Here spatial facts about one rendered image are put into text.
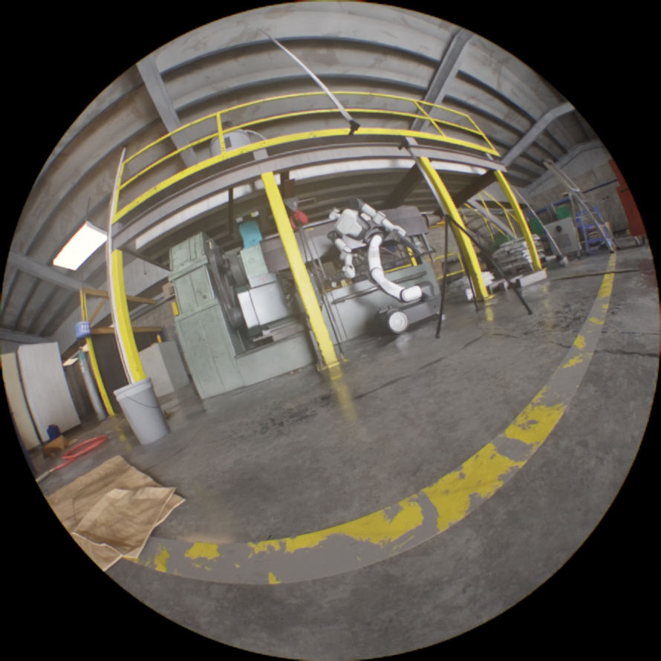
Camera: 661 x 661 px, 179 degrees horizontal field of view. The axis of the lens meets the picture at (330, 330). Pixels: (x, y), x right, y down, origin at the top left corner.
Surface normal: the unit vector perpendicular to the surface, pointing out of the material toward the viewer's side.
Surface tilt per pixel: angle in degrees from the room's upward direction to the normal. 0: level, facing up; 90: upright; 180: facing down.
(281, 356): 90
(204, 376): 90
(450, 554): 0
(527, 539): 0
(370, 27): 171
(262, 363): 90
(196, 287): 90
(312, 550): 0
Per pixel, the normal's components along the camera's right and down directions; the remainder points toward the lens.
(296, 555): -0.33, -0.94
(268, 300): 0.44, -0.09
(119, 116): 0.35, 0.93
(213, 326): 0.14, 0.02
